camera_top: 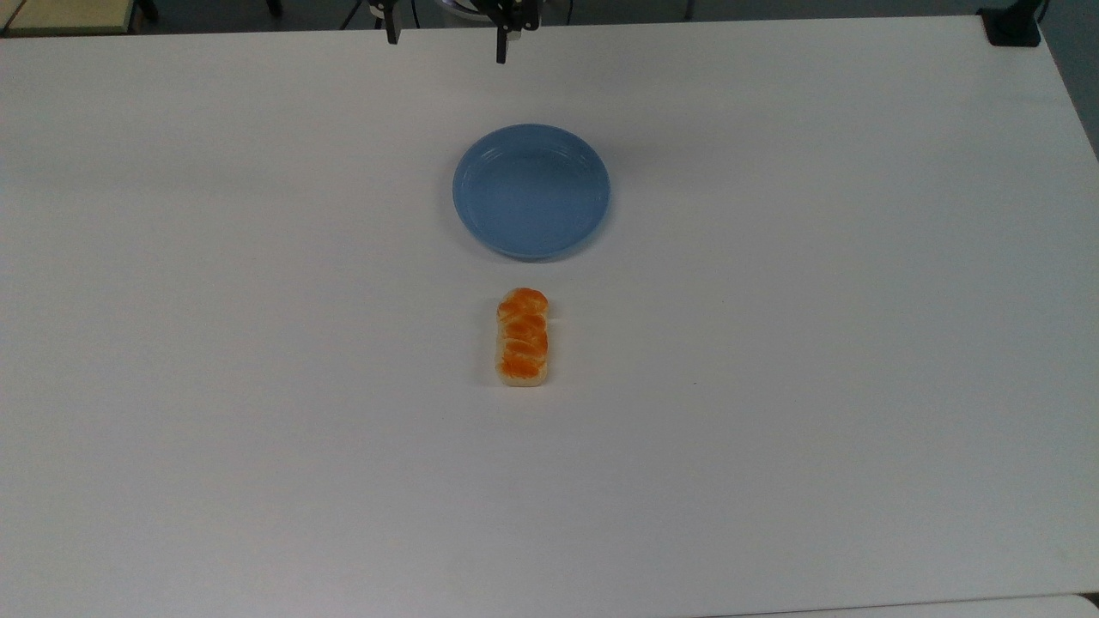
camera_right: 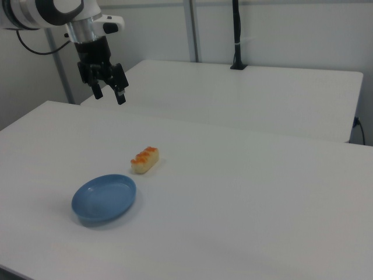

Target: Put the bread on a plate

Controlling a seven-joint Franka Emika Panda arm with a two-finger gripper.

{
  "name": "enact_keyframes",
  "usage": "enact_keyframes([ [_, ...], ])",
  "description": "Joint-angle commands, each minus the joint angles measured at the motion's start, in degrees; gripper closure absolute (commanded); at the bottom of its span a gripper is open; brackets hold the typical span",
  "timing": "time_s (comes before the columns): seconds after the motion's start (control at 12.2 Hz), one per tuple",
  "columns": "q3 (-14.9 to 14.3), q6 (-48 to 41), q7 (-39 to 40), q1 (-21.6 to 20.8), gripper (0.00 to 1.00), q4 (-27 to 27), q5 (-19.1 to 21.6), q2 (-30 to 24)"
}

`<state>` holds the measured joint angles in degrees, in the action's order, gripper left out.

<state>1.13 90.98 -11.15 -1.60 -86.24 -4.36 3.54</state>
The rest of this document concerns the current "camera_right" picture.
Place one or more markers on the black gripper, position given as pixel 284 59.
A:
pixel 93 52

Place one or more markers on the orange glazed bread loaf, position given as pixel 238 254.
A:
pixel 144 163

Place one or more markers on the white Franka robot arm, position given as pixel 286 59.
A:
pixel 87 6

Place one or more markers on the blue round plate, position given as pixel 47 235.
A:
pixel 102 201

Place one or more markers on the white side table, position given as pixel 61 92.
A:
pixel 233 96

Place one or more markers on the grey metal frame post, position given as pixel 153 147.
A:
pixel 59 73
pixel 195 29

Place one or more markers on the black camera pole with base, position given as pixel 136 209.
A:
pixel 237 29

